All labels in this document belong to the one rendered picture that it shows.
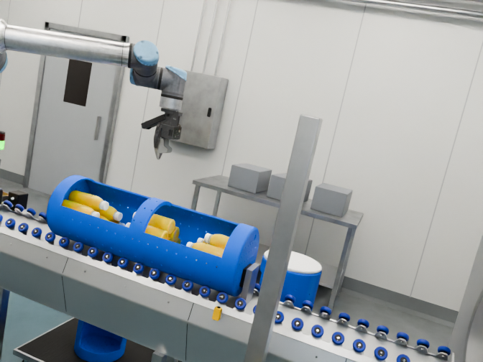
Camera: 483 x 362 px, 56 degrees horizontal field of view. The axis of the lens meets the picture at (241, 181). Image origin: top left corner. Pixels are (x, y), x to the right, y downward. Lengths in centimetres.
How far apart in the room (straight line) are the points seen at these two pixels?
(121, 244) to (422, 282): 374
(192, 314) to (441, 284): 363
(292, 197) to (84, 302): 112
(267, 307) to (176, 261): 48
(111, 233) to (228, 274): 51
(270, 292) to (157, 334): 69
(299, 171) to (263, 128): 377
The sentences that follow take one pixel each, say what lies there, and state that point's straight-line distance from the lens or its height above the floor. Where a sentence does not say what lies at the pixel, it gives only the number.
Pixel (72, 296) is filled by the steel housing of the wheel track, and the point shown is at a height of 74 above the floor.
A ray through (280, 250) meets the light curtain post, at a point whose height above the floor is 129.
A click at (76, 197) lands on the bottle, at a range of 215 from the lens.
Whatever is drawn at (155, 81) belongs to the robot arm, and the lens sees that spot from 187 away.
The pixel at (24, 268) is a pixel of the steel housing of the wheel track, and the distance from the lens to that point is 227.
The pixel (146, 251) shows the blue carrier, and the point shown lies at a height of 106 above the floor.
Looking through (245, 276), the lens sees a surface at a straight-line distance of 181.
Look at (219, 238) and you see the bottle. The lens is 184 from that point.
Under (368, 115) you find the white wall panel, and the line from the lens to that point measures 492.
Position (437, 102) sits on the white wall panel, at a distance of 493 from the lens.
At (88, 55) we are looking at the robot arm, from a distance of 177.
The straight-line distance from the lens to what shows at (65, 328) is 312.
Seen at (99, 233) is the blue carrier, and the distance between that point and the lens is 196.
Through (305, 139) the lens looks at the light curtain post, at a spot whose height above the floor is 163.
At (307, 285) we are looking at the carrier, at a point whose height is 97.
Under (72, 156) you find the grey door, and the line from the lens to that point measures 631.
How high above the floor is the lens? 169
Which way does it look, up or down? 9 degrees down
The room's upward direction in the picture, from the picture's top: 12 degrees clockwise
